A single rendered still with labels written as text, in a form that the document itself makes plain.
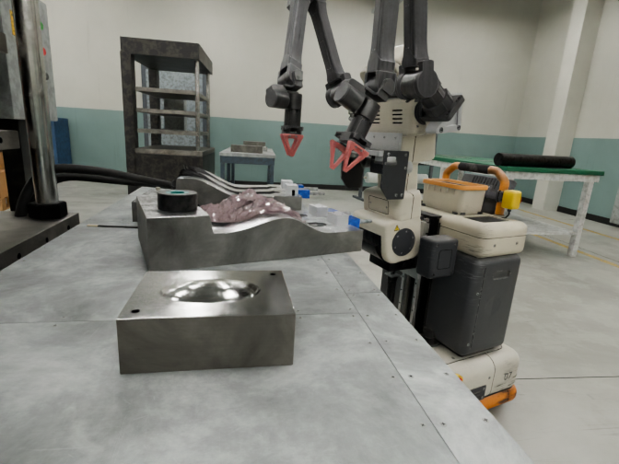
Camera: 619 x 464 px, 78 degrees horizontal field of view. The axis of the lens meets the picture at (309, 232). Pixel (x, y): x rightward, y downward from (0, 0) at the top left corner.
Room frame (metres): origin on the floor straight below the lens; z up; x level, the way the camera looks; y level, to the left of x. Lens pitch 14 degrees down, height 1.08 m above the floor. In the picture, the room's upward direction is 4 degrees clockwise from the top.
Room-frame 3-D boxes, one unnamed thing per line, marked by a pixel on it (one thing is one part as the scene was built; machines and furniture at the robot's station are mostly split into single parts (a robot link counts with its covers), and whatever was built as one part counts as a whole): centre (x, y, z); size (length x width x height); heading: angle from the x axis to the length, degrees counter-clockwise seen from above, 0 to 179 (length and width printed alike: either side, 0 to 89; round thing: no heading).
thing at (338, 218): (1.01, -0.11, 0.85); 0.13 x 0.05 x 0.05; 119
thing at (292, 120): (1.35, 0.08, 1.12); 0.10 x 0.07 x 0.07; 12
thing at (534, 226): (4.88, -2.07, 0.51); 2.40 x 1.13 x 1.02; 12
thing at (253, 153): (5.78, 0.96, 0.46); 1.90 x 0.70 x 0.92; 8
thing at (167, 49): (5.66, 2.00, 1.03); 1.54 x 0.94 x 2.06; 8
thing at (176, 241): (0.92, 0.15, 0.85); 0.50 x 0.26 x 0.11; 119
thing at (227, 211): (0.93, 0.15, 0.90); 0.26 x 0.18 x 0.08; 119
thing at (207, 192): (1.25, 0.30, 0.87); 0.50 x 0.26 x 0.14; 101
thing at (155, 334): (0.47, 0.12, 0.83); 0.20 x 0.15 x 0.07; 101
